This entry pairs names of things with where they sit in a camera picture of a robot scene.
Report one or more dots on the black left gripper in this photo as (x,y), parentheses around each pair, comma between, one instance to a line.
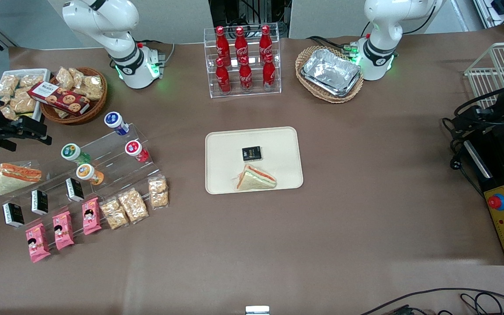
(500,110)

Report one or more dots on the green lid gum bottle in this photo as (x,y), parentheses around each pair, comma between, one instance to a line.
(71,152)

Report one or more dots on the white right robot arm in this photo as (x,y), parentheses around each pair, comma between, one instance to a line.
(120,52)

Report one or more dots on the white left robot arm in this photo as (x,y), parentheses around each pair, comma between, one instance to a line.
(381,26)

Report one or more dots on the white rectangular tray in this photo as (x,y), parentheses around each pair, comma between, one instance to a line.
(42,72)

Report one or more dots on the orange lid gum bottle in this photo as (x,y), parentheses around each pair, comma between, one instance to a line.
(86,172)

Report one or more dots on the blue lid gum bottle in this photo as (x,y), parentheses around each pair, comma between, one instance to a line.
(114,120)

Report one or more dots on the red lid gum bottle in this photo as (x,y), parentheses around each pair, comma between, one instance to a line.
(134,148)

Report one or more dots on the aluminium foil tray stack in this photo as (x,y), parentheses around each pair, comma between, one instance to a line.
(330,72)

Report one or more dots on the beige plastic tray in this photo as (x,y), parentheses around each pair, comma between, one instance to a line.
(278,148)

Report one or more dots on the clear puffed snack bag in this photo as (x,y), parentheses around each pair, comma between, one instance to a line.
(7,85)
(64,78)
(78,76)
(22,104)
(9,113)
(61,113)
(31,81)
(92,87)

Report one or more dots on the red cookie box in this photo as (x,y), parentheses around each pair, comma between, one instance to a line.
(59,98)

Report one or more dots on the wrapped triangle sandwich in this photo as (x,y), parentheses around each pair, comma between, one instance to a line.
(13,179)
(254,180)

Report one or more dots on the brown round wicker basket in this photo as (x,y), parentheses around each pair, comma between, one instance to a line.
(94,109)

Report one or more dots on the clear acrylic stepped display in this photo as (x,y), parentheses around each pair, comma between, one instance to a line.
(103,148)

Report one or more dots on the black small packet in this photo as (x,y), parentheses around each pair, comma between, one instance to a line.
(40,202)
(75,189)
(13,214)
(251,153)

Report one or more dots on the red emergency stop button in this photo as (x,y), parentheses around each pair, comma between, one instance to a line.
(496,201)

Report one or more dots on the pink cartoon snack pack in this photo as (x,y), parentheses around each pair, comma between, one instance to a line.
(37,243)
(91,216)
(63,230)

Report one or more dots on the clear rice cracker pack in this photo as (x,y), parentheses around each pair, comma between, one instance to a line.
(158,191)
(133,205)
(114,213)

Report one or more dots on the light oval wicker basket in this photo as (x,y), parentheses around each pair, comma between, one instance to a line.
(306,83)

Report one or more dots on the red cola bottle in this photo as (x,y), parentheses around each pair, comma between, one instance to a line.
(265,41)
(241,43)
(269,74)
(223,78)
(222,43)
(246,76)

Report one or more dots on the clear acrylic bottle rack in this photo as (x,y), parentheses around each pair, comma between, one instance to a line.
(254,94)

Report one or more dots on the black equipment rack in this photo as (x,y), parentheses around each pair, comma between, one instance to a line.
(243,11)

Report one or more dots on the small white device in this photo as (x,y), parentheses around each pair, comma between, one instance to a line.
(257,310)

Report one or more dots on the metal frame shelf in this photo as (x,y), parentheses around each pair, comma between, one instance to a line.
(501,11)

